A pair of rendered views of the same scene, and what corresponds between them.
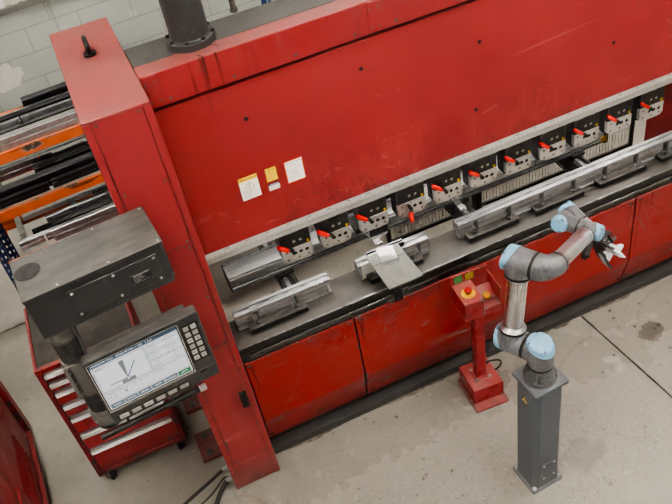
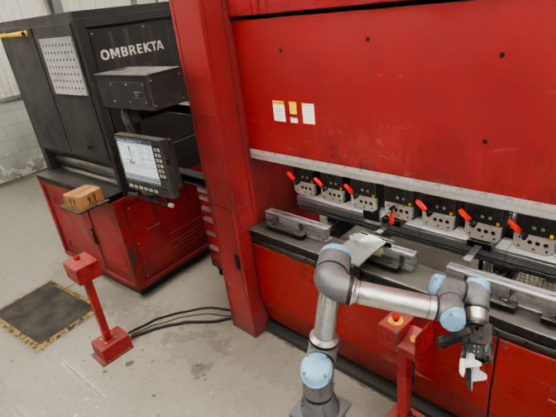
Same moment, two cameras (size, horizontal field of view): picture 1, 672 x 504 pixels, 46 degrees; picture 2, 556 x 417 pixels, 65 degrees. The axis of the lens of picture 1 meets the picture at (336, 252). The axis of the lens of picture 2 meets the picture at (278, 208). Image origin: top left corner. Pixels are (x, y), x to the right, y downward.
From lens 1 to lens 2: 2.73 m
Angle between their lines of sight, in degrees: 52
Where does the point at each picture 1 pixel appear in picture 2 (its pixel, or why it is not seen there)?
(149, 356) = (140, 154)
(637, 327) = not seen: outside the picture
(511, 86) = (539, 134)
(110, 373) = (124, 150)
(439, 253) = (415, 277)
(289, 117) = (309, 63)
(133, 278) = (134, 93)
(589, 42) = not seen: outside the picture
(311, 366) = (290, 284)
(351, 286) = not seen: hidden behind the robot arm
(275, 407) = (267, 294)
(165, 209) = (202, 82)
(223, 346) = (227, 210)
